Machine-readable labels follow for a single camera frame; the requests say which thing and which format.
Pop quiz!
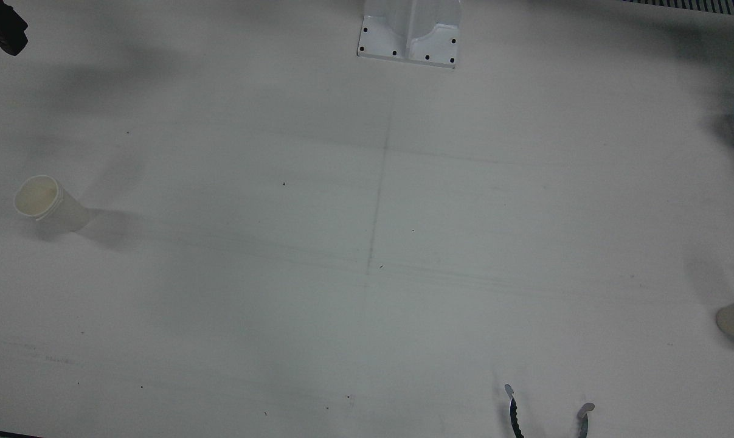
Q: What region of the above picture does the white paper cup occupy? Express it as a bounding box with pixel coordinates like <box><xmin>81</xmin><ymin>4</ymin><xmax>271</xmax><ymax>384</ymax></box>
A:
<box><xmin>14</xmin><ymin>175</ymin><xmax>91</xmax><ymax>234</ymax></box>

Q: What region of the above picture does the metal reacher grabber tool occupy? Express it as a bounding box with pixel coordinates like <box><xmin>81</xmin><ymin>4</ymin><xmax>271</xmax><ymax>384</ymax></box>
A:
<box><xmin>504</xmin><ymin>383</ymin><xmax>596</xmax><ymax>438</ymax></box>

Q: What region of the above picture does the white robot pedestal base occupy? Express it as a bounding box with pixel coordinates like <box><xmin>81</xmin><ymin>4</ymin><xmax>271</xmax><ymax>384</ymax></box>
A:
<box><xmin>357</xmin><ymin>0</ymin><xmax>463</xmax><ymax>69</ymax></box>

